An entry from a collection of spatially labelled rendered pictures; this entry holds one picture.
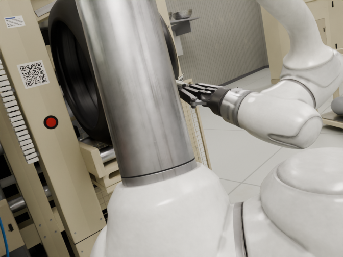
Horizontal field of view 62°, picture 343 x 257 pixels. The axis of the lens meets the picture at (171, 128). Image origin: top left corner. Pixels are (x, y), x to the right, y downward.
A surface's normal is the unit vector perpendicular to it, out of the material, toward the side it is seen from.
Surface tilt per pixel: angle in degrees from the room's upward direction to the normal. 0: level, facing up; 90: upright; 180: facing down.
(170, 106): 80
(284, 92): 22
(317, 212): 56
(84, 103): 62
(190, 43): 90
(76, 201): 90
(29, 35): 90
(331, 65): 96
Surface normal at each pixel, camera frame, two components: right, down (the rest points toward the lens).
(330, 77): 0.49, 0.18
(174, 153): 0.54, -0.12
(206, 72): 0.69, 0.03
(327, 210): -0.50, -0.25
